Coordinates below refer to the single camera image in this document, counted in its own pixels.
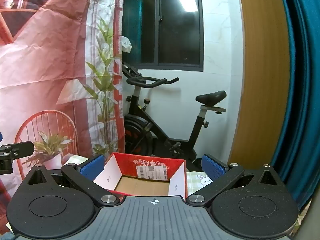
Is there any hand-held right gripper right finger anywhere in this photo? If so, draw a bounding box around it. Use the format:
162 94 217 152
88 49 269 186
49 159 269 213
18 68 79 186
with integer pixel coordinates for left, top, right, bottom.
186 154 287 207

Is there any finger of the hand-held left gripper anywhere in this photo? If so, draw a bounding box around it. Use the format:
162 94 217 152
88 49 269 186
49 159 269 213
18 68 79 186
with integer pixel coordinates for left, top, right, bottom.
0 141 35 175

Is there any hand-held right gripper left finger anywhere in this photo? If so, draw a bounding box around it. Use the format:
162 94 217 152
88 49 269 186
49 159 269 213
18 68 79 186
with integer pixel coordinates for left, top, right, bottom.
24 154 121 207

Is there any red cardboard box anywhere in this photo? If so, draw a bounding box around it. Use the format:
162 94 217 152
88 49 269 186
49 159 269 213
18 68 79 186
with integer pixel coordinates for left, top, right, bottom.
93 152 187 199

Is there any checked tablecloth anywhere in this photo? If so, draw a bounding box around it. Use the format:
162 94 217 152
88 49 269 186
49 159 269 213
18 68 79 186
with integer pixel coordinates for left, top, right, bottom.
61 154 214 197

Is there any black exercise bike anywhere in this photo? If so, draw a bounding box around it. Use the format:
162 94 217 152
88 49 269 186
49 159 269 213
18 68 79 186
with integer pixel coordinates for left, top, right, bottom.
122 62 227 172

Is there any printed backdrop cloth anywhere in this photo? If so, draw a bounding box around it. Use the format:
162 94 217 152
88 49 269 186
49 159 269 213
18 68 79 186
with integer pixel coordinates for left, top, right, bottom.
0 0 125 198

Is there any wooden door panel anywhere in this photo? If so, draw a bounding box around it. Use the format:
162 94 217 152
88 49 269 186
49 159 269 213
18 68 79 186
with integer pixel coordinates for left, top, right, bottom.
226 0 300 178

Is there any blue curtain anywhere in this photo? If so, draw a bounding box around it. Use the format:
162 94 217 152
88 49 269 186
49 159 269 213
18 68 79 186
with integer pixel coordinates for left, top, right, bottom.
271 0 320 210

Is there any crumpled white bag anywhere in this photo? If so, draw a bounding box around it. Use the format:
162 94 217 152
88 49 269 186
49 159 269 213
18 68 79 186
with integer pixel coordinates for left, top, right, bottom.
121 36 132 53

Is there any dark window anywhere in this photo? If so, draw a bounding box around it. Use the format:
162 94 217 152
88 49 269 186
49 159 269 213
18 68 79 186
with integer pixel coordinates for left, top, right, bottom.
122 0 203 71

